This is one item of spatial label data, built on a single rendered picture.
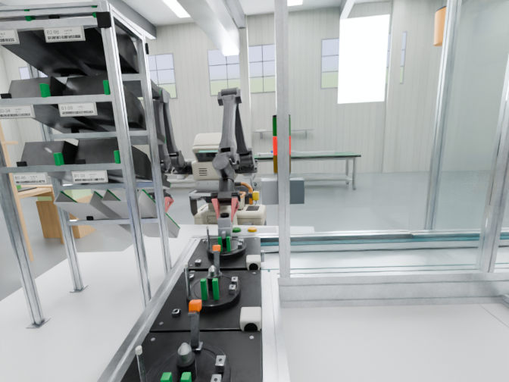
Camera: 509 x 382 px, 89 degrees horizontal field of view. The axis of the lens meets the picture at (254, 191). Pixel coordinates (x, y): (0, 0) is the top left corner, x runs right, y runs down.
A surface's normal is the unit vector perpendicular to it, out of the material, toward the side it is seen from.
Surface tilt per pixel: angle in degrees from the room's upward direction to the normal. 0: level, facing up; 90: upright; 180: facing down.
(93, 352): 0
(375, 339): 0
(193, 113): 90
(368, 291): 90
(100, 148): 65
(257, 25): 90
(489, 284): 90
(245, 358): 0
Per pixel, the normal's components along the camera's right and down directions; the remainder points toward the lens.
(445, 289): -0.02, 0.22
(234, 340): -0.04, -0.98
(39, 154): -0.19, -0.21
